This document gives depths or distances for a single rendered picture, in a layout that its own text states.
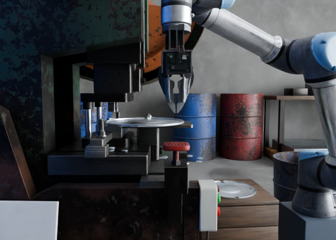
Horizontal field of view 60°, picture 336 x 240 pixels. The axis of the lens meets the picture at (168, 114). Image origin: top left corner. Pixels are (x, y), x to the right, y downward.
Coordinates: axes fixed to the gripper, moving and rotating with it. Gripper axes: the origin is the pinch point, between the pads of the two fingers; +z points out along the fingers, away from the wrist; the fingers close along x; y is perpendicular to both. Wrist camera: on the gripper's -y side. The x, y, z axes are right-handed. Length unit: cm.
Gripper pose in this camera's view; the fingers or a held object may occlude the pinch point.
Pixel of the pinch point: (176, 108)
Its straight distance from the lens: 75.1
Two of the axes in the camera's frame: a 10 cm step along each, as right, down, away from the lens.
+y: -0.1, 0.7, -10.0
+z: 0.0, 10.0, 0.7
